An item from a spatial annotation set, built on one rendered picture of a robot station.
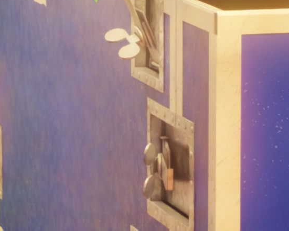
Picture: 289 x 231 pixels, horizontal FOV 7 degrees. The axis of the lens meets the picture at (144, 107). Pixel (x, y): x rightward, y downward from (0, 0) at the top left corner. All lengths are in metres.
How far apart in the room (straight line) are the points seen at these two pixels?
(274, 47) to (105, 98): 0.45
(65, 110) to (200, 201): 0.56
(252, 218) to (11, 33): 0.92
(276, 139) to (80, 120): 0.55
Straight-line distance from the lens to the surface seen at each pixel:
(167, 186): 2.57
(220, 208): 2.47
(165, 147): 2.65
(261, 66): 2.45
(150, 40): 2.66
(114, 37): 2.68
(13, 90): 3.33
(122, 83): 2.79
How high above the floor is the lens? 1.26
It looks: 9 degrees down
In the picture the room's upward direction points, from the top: straight up
